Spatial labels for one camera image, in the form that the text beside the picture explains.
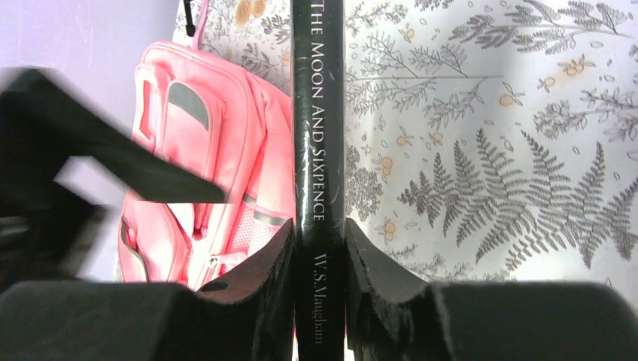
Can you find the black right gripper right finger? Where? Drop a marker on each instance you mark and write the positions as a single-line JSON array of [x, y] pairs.
[[394, 315]]

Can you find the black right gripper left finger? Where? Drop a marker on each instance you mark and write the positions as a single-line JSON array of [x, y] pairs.
[[246, 314]]

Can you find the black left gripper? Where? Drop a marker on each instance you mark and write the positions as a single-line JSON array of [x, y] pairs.
[[47, 230]]

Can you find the pink student backpack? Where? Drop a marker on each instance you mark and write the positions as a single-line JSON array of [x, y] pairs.
[[226, 125]]

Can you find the black tablet case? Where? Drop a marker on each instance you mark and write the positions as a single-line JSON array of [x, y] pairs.
[[318, 114]]

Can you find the black microphone tripod stand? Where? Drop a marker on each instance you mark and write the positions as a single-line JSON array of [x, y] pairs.
[[190, 27]]

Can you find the floral table mat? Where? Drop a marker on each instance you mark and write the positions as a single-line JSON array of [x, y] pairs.
[[495, 140]]

